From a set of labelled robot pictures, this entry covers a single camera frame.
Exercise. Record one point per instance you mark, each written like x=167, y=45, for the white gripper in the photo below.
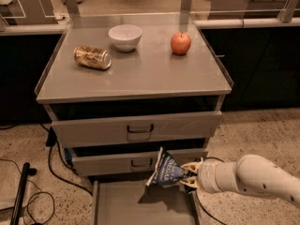
x=208, y=174

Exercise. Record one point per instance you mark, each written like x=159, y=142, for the blue chip bag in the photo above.
x=168, y=172

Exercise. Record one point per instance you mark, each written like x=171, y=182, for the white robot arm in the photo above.
x=250, y=175

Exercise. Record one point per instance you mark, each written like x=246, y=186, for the top grey drawer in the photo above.
x=136, y=129

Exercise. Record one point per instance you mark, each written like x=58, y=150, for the grey drawer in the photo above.
x=136, y=129
x=129, y=201
x=131, y=163

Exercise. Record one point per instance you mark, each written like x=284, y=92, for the middle grey drawer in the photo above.
x=131, y=163

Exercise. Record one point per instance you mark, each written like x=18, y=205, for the bottom grey drawer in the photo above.
x=129, y=201

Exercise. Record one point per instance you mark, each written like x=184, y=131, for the grey drawer cabinet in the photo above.
x=149, y=80

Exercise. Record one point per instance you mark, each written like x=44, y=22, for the red apple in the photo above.
x=180, y=43

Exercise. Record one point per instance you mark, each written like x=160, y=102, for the white ceramic bowl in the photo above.
x=125, y=37

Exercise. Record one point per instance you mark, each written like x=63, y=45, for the gold soda can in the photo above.
x=91, y=57

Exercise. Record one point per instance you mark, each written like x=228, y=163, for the black floor stand bar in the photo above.
x=18, y=204

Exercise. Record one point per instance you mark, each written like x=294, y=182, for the grey background desk right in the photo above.
x=245, y=9

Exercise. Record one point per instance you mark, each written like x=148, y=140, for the grey background cabinet left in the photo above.
x=27, y=12

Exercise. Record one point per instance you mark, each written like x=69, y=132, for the white horizontal rail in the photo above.
x=173, y=25

